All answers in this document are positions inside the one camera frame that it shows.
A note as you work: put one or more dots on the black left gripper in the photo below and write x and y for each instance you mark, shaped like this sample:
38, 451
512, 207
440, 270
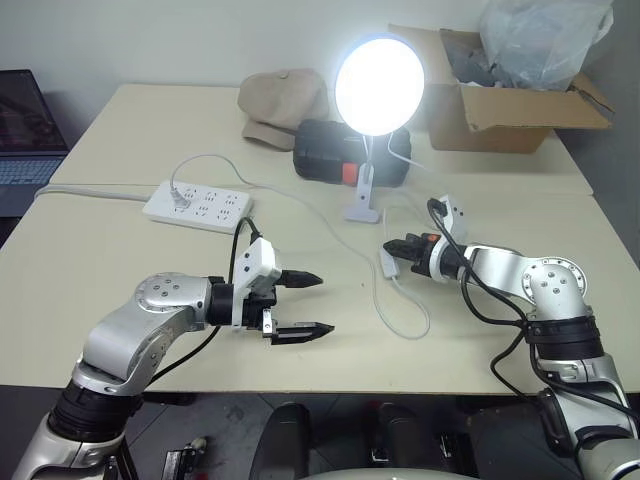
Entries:
260, 305

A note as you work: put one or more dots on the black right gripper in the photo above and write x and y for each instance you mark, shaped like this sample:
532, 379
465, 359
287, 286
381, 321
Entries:
420, 257

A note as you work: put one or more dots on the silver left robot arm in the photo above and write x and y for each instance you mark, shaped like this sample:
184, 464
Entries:
125, 325

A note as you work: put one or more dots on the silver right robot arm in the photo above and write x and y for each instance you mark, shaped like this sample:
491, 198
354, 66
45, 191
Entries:
550, 290

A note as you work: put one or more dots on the white round desk lamp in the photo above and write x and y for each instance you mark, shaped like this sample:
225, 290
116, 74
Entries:
380, 82

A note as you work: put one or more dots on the black case with orange latch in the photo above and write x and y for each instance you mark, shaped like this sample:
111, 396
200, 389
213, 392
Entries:
325, 150

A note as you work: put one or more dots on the white power strip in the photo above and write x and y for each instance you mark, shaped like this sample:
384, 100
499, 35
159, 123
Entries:
200, 205

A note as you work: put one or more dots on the brown cardboard box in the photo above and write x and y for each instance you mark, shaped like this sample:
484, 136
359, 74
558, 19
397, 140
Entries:
500, 117

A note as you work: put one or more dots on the pale robot torso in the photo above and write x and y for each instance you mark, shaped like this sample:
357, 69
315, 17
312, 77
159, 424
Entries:
380, 475

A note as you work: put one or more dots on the beige cloth cap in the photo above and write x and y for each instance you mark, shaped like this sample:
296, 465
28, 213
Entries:
280, 105

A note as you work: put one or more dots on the grey items in box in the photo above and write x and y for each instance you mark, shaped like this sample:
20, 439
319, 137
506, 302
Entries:
470, 62

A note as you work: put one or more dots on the clear plastic bag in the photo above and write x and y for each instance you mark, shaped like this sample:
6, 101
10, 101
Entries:
540, 40

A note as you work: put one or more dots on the dark laptop computer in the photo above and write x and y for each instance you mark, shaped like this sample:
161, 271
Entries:
25, 140

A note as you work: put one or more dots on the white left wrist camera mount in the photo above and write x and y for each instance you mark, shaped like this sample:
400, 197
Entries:
260, 260

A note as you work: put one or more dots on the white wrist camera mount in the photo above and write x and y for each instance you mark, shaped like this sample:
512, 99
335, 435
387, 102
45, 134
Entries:
260, 260
452, 215

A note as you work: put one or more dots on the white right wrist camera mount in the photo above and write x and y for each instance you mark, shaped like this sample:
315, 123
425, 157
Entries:
452, 215

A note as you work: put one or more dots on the small metal black bracket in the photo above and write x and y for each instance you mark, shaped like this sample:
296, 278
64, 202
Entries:
187, 457

